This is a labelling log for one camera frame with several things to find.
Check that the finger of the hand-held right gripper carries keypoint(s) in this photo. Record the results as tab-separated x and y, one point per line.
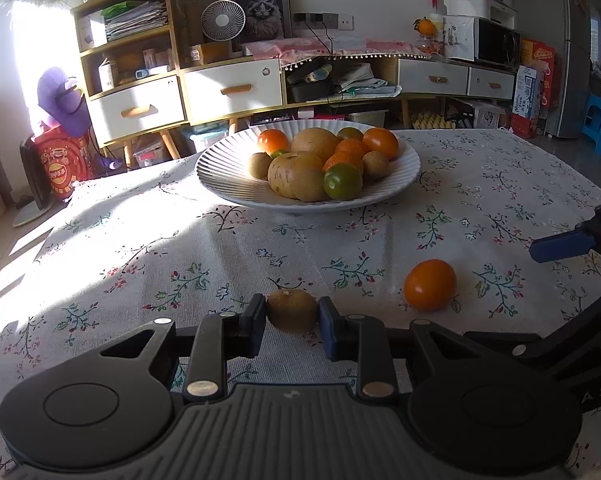
560	247
580	345

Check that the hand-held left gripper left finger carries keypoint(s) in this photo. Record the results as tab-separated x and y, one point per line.
258	327

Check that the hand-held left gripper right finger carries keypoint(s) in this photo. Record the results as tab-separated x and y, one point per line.
329	330

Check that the small brown kiwi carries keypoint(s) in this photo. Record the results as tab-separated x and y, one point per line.
291	310
375	164
259	165

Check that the orange tomato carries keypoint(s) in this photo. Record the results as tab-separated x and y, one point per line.
273	141
430	285
380	142

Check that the yellow pear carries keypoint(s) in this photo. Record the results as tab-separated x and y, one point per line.
295	177
314	144

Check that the white ribbed plate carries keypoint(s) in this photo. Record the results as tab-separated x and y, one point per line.
230	175

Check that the mandarin orange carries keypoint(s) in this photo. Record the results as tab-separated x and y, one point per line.
343	163
351	147

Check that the green-orange tomato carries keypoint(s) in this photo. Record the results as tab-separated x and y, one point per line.
349	134

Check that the small red box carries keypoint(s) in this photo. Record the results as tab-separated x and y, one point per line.
522	125

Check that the white patterned box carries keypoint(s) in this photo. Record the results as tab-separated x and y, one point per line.
485	115

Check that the blue and white carton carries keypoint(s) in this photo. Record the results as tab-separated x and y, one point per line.
527	90

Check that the egg carton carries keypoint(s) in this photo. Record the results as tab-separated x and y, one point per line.
430	121

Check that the red and yellow carton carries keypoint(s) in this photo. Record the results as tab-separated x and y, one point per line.
537	55

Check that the clear storage box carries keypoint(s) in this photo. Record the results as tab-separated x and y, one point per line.
208	140
368	117
148	152

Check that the silver refrigerator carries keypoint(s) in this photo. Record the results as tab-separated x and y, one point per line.
577	50

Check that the black-lid storage box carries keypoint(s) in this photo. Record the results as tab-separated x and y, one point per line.
266	119

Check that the microwave oven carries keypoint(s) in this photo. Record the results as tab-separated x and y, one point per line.
497	42

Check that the black box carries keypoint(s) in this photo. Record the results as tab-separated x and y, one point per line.
310	90

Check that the pile of papers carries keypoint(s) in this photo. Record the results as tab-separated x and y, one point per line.
365	82

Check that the orange fruit ornament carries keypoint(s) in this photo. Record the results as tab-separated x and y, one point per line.
425	35

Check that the red drum bucket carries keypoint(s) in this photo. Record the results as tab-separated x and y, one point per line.
63	167

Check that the white appliance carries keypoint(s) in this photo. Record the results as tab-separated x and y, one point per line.
480	5

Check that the black panel on white base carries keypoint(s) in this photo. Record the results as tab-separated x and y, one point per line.
33	175

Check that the orange box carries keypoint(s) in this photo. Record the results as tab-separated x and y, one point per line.
205	53

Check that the wooden cabinet with shelves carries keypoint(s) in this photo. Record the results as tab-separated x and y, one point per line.
175	60

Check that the pink tasselled cloth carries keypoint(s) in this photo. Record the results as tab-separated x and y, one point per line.
330	47

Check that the purple fabric bag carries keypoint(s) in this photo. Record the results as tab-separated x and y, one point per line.
60	100

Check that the white desk fan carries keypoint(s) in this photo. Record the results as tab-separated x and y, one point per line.
223	20

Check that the framed cat picture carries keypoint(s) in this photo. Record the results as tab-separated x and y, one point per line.
259	10

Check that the stack of papers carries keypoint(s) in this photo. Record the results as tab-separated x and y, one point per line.
135	20

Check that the wall power socket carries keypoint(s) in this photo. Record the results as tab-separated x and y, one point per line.
323	20

